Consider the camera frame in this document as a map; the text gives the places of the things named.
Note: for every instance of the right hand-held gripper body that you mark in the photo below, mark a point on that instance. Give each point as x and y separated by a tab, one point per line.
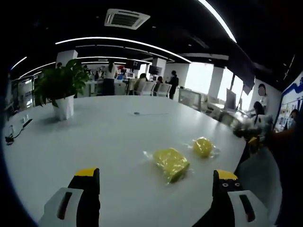
264	125

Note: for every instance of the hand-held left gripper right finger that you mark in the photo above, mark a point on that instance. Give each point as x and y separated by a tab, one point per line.
222	205

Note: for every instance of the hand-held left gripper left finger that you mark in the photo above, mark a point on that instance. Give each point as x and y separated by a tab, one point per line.
87	201

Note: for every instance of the yellow round silicone block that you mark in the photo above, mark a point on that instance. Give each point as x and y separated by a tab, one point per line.
202	147

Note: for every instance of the yellow rectangular silicone block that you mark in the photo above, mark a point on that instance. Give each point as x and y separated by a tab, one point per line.
170	163

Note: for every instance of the grey chair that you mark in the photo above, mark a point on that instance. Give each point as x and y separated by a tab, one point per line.
260	179

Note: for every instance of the desk monitor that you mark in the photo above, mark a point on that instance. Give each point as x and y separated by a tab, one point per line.
231	100

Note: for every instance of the white mesh office chair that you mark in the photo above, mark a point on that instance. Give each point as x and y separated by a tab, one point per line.
149	88
164	89

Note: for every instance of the potted green plant white pot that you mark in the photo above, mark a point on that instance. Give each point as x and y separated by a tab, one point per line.
62	94

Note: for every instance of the straight ceiling light strip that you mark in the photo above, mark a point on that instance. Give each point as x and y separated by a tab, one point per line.
220	20

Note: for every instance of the long curved ceiling light strip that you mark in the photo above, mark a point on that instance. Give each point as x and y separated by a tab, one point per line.
132	42

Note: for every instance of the ceiling air conditioner vent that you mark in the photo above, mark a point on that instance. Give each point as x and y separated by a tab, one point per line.
126	19

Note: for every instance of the blue wall poster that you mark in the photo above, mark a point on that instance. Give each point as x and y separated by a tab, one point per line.
292	101

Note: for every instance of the dark wall screen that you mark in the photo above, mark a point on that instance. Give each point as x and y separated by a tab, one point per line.
132	64

